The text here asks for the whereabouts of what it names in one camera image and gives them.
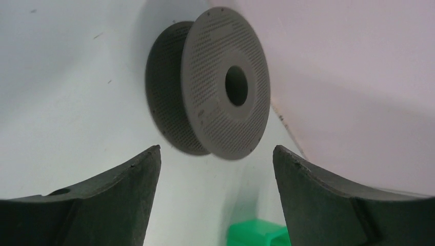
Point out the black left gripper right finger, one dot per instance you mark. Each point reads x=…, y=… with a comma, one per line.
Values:
x=322, y=208

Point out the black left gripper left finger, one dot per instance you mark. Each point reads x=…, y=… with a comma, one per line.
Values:
x=112, y=208

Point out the grey perforated cable spool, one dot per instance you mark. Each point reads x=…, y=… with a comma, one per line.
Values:
x=208, y=86

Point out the green plastic bin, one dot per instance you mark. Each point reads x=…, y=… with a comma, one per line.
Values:
x=257, y=232

